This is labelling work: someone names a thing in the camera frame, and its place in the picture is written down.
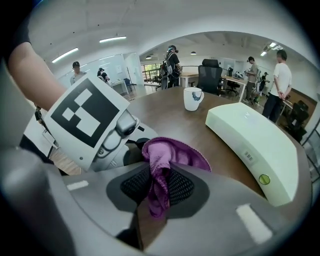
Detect person's left forearm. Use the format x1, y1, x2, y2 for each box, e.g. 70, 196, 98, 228
7, 41, 68, 112

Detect white ceiling tube light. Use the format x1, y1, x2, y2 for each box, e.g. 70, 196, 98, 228
99, 35, 127, 44
51, 47, 79, 64

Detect white badge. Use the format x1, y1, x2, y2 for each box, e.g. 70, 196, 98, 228
41, 128, 59, 151

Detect purple cloth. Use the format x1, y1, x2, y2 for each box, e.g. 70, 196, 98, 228
141, 136, 212, 218

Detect black high-back office chair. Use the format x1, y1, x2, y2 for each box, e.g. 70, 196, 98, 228
197, 58, 223, 96

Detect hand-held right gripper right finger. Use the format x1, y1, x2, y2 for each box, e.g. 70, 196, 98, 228
147, 162, 298, 256

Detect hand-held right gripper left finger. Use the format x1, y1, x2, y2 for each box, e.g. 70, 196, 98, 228
0, 147, 154, 256

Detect white mug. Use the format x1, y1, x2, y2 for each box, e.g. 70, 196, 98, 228
183, 86, 205, 112

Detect wooden desk white legs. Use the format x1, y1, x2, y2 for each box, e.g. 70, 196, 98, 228
178, 71, 201, 87
219, 74, 248, 97

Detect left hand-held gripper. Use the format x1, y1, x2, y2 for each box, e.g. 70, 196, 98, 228
44, 74, 162, 173

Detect pale green flat box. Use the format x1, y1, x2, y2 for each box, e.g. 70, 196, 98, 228
204, 101, 300, 208

